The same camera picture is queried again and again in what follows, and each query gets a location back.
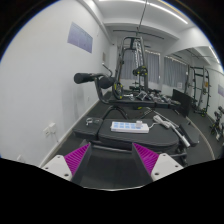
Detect black multi-gym machine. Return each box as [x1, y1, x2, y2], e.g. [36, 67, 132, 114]
[112, 34, 153, 101]

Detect purple wall poster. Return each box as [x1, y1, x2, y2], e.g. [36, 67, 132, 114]
[67, 22, 93, 53]

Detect black padded weight bench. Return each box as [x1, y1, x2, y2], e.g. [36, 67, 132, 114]
[73, 117, 199, 154]

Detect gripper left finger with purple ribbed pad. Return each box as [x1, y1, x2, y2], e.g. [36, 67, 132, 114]
[42, 143, 92, 182]

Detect small cable on bench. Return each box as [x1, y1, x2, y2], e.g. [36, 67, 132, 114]
[84, 117, 99, 127]

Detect white charger plug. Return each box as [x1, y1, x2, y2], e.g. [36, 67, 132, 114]
[135, 121, 143, 128]

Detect black foam roller pad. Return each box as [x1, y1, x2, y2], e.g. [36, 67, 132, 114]
[74, 73, 115, 89]

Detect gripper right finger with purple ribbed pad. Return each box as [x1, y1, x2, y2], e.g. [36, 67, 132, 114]
[132, 143, 183, 181]

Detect white power strip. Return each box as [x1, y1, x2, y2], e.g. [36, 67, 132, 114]
[111, 121, 149, 133]

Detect black squat rack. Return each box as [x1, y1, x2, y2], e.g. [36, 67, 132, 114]
[185, 66, 211, 117]

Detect grey window curtains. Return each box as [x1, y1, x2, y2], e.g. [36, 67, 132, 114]
[121, 51, 188, 89]

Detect white power strip cable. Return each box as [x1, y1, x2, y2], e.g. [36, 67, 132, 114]
[147, 114, 191, 148]

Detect white wall socket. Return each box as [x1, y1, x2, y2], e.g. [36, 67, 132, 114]
[43, 123, 56, 136]

